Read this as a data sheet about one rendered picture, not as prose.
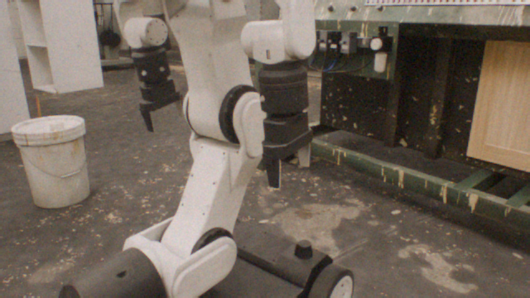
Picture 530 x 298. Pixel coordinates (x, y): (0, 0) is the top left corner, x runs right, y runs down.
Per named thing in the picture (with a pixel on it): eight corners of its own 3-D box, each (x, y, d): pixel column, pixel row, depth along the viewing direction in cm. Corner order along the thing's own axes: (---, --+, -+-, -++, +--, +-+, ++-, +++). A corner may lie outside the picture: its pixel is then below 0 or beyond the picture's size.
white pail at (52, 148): (16, 198, 186) (-7, 103, 170) (75, 178, 208) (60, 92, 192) (45, 218, 167) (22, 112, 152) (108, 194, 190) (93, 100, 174)
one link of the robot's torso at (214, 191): (196, 297, 87) (240, 86, 84) (142, 264, 98) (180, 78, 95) (240, 284, 99) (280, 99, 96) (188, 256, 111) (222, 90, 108)
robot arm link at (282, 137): (289, 162, 67) (284, 94, 63) (247, 154, 73) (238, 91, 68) (325, 139, 76) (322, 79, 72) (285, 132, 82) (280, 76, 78)
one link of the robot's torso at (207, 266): (176, 320, 83) (171, 269, 79) (123, 283, 95) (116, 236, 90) (241, 273, 98) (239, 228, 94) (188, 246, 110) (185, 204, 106)
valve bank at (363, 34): (287, 70, 189) (287, 19, 181) (307, 68, 198) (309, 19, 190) (373, 84, 153) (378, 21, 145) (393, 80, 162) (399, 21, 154)
